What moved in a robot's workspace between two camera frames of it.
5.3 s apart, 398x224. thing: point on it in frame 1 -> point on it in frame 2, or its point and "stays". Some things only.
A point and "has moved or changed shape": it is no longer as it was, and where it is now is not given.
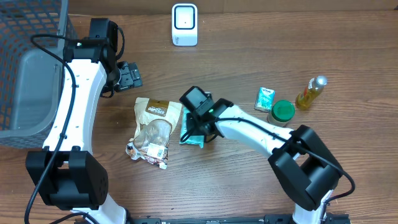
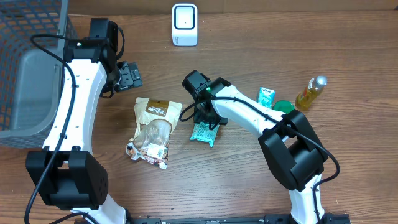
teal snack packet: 192,139 has moved or changed shape
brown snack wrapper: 155,120 stays
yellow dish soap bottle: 313,89 stays
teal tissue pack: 265,99 stays
